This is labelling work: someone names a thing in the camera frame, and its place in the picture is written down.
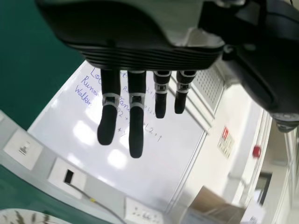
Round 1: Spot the cardboard box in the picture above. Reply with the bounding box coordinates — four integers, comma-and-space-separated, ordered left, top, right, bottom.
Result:
186, 185, 248, 224

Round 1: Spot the white plate brown leaf pattern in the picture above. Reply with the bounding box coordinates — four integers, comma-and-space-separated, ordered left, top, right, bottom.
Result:
0, 206, 58, 224

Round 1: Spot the white socket strip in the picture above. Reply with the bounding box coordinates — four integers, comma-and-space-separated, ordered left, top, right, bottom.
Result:
0, 109, 171, 224

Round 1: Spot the perforated white cable duct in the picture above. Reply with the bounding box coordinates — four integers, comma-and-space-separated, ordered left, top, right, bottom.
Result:
192, 63, 227, 117

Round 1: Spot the wall sign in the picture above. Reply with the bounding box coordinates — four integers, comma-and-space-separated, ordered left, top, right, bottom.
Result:
216, 125, 235, 160

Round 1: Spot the red wall button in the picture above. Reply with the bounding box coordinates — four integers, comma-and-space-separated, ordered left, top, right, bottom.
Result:
253, 145, 263, 159

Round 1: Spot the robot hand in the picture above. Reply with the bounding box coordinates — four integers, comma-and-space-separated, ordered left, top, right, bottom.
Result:
35, 0, 299, 159

